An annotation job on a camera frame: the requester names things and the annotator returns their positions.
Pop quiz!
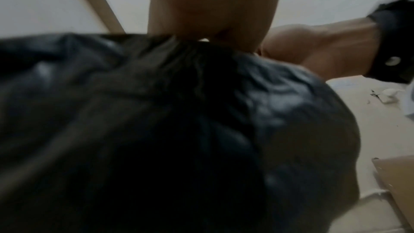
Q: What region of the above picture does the black trash bag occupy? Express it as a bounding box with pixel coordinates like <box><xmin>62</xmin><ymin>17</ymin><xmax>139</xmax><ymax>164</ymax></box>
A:
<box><xmin>0</xmin><ymin>32</ymin><xmax>361</xmax><ymax>233</ymax></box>

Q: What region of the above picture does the right wristband with markers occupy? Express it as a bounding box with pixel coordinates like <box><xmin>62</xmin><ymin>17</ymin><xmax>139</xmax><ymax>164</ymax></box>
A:
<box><xmin>362</xmin><ymin>0</ymin><xmax>414</xmax><ymax>86</ymax></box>

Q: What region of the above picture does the brown cardboard box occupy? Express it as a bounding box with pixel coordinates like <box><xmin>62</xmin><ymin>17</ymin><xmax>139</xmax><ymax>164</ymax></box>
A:
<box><xmin>371</xmin><ymin>155</ymin><xmax>414</xmax><ymax>230</ymax></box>

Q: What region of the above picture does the person's right hand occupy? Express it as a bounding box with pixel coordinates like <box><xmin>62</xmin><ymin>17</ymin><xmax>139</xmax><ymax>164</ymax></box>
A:
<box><xmin>258</xmin><ymin>16</ymin><xmax>378</xmax><ymax>82</ymax></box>

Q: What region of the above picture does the person's left hand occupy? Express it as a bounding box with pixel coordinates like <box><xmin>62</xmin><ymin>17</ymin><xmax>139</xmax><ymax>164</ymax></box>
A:
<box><xmin>147</xmin><ymin>0</ymin><xmax>287</xmax><ymax>54</ymax></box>

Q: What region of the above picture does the white paper scrap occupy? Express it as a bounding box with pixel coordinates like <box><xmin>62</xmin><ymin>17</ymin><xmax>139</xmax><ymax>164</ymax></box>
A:
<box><xmin>370</xmin><ymin>87</ymin><xmax>407</xmax><ymax>105</ymax></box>

